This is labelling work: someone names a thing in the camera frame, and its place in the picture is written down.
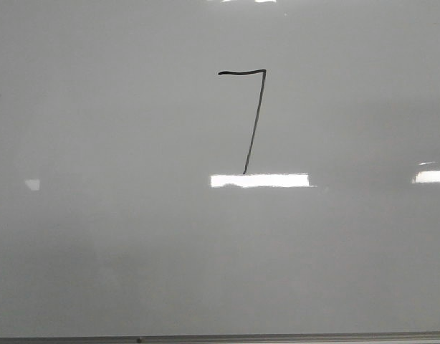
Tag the grey aluminium whiteboard frame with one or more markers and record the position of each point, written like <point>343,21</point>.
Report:
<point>394,337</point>

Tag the white glossy whiteboard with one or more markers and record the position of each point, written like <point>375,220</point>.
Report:
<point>218,167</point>

